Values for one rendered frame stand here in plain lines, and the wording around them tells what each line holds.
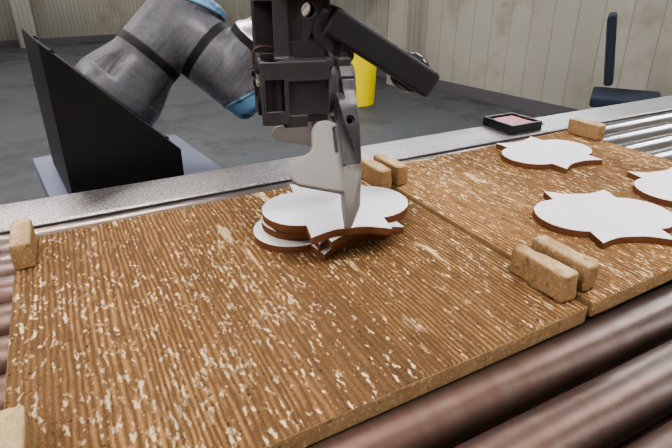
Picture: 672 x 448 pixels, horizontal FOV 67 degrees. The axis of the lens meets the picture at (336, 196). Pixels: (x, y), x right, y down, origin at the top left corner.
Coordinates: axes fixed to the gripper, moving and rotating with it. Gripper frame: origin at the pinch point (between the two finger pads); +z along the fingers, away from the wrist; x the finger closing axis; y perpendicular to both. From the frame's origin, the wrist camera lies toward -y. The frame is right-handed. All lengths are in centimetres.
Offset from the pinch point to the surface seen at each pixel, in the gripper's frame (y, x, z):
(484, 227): -15.6, 2.3, 4.2
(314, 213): 2.5, 1.6, 0.9
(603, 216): -28.4, 4.4, 3.4
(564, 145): -40.0, -18.1, 3.4
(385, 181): -8.6, -9.7, 3.0
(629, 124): -67, -34, 6
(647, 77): -312, -278, 51
